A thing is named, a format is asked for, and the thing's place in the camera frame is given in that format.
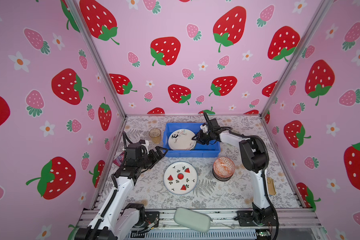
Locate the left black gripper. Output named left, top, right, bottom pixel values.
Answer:
left=137, top=146, right=167, bottom=171

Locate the cream floral plate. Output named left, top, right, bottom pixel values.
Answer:
left=168, top=129, right=197, bottom=151

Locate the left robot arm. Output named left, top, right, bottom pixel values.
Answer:
left=74, top=140, right=169, bottom=240

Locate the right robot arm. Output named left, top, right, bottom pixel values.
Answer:
left=192, top=113, right=280, bottom=227

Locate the blue plastic bin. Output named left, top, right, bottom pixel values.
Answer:
left=163, top=123, right=221, bottom=158

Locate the amber glass cup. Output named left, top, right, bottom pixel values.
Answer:
left=149, top=128, right=162, bottom=144

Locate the purple snack packet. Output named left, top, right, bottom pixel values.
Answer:
left=113, top=152, right=125, bottom=167

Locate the red patterned bowl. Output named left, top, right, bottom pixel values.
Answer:
left=213, top=157, right=236, bottom=177

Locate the dark bottom bowl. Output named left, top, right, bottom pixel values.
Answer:
left=213, top=172, right=232, bottom=182

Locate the grey-green pouch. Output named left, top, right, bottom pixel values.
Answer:
left=174, top=208, right=211, bottom=233

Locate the yellow blue sponge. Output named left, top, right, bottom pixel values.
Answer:
left=267, top=177, right=276, bottom=196

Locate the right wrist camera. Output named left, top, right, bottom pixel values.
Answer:
left=200, top=124, right=210, bottom=134

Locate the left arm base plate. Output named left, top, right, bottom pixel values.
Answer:
left=134, top=211, right=160, bottom=228

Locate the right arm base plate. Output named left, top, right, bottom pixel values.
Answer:
left=234, top=211, right=277, bottom=228

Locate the aluminium front rail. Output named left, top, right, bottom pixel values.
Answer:
left=76, top=208, right=323, bottom=232

